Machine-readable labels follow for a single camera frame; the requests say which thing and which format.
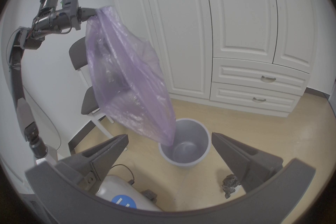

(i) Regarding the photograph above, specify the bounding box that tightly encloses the white trash bin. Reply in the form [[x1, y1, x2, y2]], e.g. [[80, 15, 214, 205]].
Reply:
[[158, 118, 210, 168]]

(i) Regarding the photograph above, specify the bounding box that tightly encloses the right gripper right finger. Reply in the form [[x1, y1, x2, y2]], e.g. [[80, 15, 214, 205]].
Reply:
[[212, 132, 284, 194]]

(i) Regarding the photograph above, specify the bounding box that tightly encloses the purple plastic bag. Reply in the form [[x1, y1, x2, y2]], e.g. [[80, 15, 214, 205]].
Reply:
[[85, 6, 177, 147]]

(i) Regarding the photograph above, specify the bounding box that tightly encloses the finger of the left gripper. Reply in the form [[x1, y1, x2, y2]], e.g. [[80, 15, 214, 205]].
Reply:
[[79, 7, 100, 22]]

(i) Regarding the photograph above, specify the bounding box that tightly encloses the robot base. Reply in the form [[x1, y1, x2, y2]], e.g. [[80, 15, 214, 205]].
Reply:
[[5, 143, 163, 224]]

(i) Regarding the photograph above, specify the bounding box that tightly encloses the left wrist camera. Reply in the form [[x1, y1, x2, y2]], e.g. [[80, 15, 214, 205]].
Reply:
[[61, 0, 80, 11]]

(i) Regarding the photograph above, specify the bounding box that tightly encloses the white wardrobe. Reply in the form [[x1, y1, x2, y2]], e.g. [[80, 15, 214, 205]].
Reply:
[[109, 0, 319, 118]]

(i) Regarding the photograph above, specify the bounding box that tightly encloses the crumpled black plastic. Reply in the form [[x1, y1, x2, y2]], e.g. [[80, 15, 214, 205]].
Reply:
[[222, 174, 241, 198]]

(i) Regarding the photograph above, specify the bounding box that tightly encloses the black cable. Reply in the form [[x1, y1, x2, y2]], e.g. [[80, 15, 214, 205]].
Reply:
[[111, 164, 135, 184]]

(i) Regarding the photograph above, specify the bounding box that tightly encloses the dark grey white-legged chair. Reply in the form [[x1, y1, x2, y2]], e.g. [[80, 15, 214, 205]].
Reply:
[[68, 37, 129, 155]]

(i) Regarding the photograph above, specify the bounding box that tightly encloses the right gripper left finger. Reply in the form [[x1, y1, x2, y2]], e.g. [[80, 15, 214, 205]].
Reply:
[[56, 134, 130, 194]]

